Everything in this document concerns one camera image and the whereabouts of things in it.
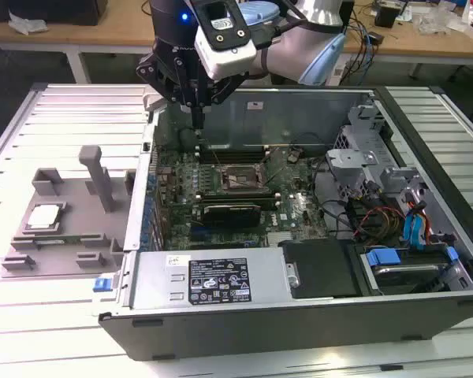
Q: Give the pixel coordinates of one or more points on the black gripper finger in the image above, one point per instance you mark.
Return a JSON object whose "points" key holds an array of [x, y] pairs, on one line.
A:
{"points": [[228, 88], [153, 71]]}

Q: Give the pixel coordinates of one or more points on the silver CPU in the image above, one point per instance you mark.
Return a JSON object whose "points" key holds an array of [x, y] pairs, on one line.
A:
{"points": [[43, 218]]}

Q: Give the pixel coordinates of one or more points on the CPU socket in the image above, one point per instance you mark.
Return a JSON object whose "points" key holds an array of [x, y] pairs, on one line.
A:
{"points": [[240, 177]]}

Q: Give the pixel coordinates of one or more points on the wooden desk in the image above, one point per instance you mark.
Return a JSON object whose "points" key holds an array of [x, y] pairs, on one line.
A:
{"points": [[102, 33]]}

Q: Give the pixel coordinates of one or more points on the black round speaker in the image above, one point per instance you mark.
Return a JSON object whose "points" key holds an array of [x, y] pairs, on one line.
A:
{"points": [[188, 139]]}

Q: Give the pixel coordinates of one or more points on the thin metal locking lever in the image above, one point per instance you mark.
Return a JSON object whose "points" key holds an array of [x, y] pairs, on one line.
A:
{"points": [[272, 177], [218, 159]]}

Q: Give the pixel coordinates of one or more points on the black power connector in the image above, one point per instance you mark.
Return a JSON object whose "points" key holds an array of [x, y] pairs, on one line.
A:
{"points": [[294, 155]]}

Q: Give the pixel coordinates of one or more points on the large black box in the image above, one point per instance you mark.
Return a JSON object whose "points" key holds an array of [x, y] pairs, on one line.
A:
{"points": [[55, 10]]}

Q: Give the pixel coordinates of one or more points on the black graphics card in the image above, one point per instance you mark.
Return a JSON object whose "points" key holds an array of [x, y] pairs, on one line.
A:
{"points": [[230, 216]]}

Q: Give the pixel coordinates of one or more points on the crumpled white plastic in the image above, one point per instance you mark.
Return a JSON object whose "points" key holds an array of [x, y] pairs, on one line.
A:
{"points": [[25, 24]]}

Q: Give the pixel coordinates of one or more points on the black computer tower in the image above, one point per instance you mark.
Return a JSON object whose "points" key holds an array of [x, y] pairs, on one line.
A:
{"points": [[348, 13]]}

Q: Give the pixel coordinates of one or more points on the silver metal drive cage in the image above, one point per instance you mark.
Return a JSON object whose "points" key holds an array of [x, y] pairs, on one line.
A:
{"points": [[352, 157]]}

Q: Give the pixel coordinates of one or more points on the small black adapter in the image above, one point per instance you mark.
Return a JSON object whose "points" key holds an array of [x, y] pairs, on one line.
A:
{"points": [[376, 38]]}

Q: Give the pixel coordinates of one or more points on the silver chipset heat sink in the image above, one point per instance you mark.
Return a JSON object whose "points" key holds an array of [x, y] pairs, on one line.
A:
{"points": [[280, 239]]}

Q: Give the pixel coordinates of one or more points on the green motherboard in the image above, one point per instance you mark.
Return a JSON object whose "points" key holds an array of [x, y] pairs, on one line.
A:
{"points": [[299, 232]]}

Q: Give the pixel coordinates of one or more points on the grey parts rack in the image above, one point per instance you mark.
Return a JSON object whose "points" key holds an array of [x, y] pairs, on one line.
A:
{"points": [[75, 220]]}

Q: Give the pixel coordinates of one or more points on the small black cube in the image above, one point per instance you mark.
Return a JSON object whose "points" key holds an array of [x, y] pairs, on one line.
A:
{"points": [[386, 17]]}

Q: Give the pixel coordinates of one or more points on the green RAM stick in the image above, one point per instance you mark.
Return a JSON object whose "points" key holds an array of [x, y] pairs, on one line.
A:
{"points": [[59, 239]]}

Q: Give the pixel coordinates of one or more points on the silver power supply unit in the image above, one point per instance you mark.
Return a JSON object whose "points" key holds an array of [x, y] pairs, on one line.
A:
{"points": [[153, 271]]}

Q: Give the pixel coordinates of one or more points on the black plastic cover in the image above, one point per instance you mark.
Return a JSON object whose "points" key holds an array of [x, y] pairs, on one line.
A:
{"points": [[319, 271]]}

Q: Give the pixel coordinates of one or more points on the clear plastic bags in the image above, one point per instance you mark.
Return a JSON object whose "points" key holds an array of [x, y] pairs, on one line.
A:
{"points": [[433, 19]]}

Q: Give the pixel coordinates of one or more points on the blue case latch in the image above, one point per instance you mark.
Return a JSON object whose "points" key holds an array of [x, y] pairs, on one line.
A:
{"points": [[102, 284]]}

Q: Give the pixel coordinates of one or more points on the hard disk in blue carrier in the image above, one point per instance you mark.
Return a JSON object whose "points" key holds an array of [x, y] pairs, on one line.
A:
{"points": [[383, 258]]}

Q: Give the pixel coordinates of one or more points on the black PC case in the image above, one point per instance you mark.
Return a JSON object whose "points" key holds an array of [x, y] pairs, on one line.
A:
{"points": [[220, 334]]}

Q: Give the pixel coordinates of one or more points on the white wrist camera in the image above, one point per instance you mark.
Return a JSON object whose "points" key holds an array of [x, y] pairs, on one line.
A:
{"points": [[228, 59]]}

